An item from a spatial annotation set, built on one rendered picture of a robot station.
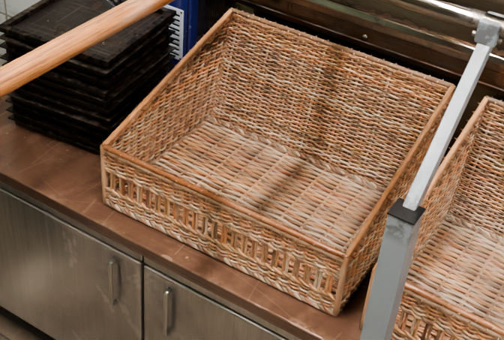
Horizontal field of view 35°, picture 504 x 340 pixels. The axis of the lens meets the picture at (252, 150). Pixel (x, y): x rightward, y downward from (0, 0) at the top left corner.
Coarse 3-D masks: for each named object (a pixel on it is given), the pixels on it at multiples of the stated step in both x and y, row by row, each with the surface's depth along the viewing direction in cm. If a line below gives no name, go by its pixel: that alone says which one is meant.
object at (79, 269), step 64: (0, 128) 188; (0, 192) 180; (64, 192) 171; (0, 256) 194; (64, 256) 178; (128, 256) 166; (192, 256) 158; (64, 320) 192; (128, 320) 177; (192, 320) 164; (256, 320) 153; (320, 320) 147
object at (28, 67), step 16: (128, 0) 107; (144, 0) 108; (160, 0) 110; (112, 16) 103; (128, 16) 105; (144, 16) 108; (80, 32) 99; (96, 32) 101; (112, 32) 103; (48, 48) 95; (64, 48) 97; (80, 48) 99; (16, 64) 92; (32, 64) 93; (48, 64) 95; (0, 80) 90; (16, 80) 91; (0, 96) 90
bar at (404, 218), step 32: (384, 0) 125; (416, 0) 122; (480, 32) 118; (480, 64) 118; (448, 128) 117; (416, 192) 116; (416, 224) 115; (384, 256) 119; (384, 288) 122; (384, 320) 126
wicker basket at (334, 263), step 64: (192, 64) 179; (256, 64) 186; (320, 64) 178; (384, 64) 171; (128, 128) 164; (192, 128) 190; (256, 128) 191; (384, 128) 174; (128, 192) 163; (192, 192) 152; (256, 192) 174; (320, 192) 176; (384, 192) 148; (256, 256) 159; (320, 256) 143
